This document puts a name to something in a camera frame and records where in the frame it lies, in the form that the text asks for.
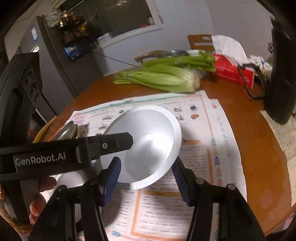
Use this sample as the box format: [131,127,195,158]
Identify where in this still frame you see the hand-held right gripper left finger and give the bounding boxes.
[29,156,122,241]

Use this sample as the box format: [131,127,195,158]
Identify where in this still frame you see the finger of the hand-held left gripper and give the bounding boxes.
[76,132,134,164]

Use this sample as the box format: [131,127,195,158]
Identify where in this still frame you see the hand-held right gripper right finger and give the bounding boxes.
[171,156,266,241]

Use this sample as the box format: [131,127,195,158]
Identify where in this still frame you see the red instant noodle bowl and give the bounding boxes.
[99,105,182,190]

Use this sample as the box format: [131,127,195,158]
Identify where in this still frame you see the large steel bowl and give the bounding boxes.
[58,121,78,139]

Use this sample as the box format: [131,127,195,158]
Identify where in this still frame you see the person's left hand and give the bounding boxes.
[30,176,57,225]

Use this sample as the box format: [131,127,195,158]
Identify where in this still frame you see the curved back wooden chair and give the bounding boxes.
[32,116,58,144]
[135,51,163,63]

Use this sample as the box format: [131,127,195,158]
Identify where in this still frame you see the printed newspaper sheet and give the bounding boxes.
[66,90,247,241]

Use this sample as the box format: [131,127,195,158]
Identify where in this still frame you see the grey double door refrigerator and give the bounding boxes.
[3,16,102,116]

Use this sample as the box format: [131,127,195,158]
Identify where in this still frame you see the celery bunch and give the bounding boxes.
[113,66,201,93]
[141,51,216,73]

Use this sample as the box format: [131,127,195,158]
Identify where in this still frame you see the blue packet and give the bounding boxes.
[63,45,85,61]

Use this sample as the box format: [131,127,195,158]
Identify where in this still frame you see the small white box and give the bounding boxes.
[96,34,113,44]

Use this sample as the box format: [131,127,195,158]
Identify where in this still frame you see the fridge side storage rack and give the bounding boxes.
[46,11,97,62]

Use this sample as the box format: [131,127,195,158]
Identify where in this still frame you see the small steel basin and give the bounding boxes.
[162,50,189,57]

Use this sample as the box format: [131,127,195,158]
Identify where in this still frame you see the brown paper sheet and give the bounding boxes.
[260,109,296,160]

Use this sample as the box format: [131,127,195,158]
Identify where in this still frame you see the red tissue box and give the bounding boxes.
[213,53,255,88]

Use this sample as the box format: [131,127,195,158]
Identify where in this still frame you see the white framed window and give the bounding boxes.
[76,0,164,49]

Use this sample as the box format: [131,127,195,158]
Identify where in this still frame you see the white small packets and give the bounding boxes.
[248,54,272,75]

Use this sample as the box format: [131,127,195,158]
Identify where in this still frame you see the black thermos bottle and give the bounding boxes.
[264,16,296,124]

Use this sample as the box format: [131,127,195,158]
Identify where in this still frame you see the white tissue paper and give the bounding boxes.
[211,35,247,61]

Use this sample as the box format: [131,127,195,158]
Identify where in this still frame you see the black power cable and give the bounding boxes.
[92,50,139,67]

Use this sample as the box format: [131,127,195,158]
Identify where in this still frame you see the black carrying strap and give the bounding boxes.
[238,64,269,99]

